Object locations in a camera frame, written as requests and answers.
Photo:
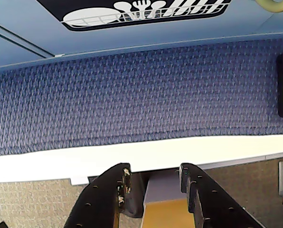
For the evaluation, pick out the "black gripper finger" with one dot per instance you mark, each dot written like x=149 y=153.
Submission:
x=101 y=190
x=210 y=197

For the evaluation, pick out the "grey block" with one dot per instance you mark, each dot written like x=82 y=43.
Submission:
x=164 y=187

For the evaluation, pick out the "yellow wooden board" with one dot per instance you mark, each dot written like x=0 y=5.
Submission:
x=165 y=216

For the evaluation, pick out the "blue toy kitchen panel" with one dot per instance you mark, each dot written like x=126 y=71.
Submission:
x=141 y=40

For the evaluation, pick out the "black white dishwasher sticker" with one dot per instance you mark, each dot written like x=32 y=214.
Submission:
x=103 y=16

